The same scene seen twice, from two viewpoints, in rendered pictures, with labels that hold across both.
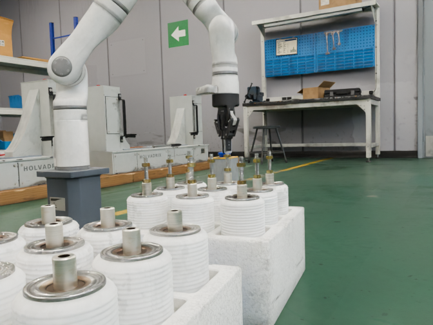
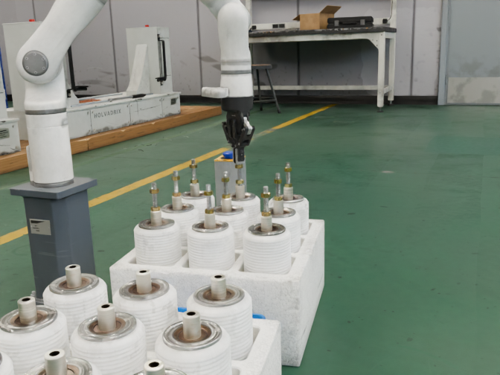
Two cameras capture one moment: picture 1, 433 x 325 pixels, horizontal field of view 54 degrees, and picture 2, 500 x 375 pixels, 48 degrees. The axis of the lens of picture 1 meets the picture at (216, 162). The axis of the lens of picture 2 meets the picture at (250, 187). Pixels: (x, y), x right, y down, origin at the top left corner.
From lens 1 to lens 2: 0.27 m
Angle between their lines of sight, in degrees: 12
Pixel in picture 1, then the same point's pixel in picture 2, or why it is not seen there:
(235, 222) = (261, 258)
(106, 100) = not seen: hidden behind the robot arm
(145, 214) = (158, 248)
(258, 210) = (286, 245)
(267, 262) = (297, 300)
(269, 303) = (298, 340)
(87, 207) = (77, 229)
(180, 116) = (141, 55)
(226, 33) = (239, 27)
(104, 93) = not seen: hidden behind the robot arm
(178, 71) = not seen: outside the picture
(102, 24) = (83, 10)
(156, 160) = (114, 118)
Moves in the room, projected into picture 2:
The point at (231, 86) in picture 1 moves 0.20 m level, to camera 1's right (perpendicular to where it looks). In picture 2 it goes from (245, 88) to (330, 85)
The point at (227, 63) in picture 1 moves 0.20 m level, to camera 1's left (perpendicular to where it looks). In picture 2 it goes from (239, 61) to (149, 65)
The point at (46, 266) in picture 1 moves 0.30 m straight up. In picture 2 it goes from (109, 353) to (84, 111)
